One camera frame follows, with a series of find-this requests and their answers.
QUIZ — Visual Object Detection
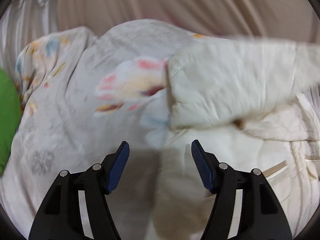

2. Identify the cream quilted jacket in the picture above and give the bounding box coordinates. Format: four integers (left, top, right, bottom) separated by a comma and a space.
153, 37, 319, 239

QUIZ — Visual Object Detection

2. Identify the grey floral blanket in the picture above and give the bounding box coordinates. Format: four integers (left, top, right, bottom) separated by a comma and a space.
1, 20, 199, 239

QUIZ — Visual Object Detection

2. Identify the green cloth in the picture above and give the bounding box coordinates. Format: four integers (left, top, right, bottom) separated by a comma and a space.
0, 69, 21, 174

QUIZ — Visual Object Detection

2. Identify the white sheer curtain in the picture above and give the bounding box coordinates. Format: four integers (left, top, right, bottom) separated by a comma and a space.
1, 0, 59, 76

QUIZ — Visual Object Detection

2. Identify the beige curtain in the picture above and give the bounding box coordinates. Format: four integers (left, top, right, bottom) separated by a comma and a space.
57, 0, 319, 43

